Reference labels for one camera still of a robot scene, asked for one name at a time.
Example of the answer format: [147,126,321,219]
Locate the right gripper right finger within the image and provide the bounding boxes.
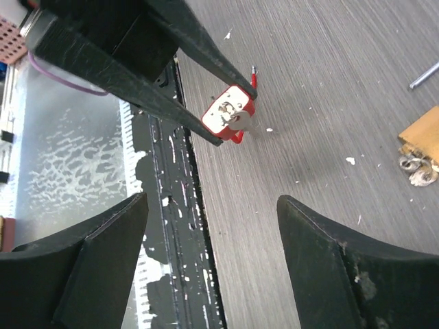
[277,195,438,328]

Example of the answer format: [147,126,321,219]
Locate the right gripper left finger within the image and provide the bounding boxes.
[1,193,148,328]

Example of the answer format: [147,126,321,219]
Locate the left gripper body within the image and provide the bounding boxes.
[38,0,178,82]

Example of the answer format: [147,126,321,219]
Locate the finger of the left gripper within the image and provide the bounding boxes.
[34,32,222,146]
[147,0,257,99]

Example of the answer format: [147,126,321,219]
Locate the red cable padlock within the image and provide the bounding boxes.
[201,85,255,144]

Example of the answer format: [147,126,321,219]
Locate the silver keys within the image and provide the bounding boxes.
[218,102,260,137]

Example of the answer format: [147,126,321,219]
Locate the pink perforated basket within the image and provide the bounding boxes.
[0,17,27,65]

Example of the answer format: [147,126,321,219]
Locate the brass padlock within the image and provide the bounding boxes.
[398,106,438,187]

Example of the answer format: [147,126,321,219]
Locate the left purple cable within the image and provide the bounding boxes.
[27,51,109,97]

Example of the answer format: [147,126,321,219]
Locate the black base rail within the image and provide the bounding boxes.
[133,58,227,329]

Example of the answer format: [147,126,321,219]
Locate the slotted cable duct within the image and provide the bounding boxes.
[119,99,154,328]

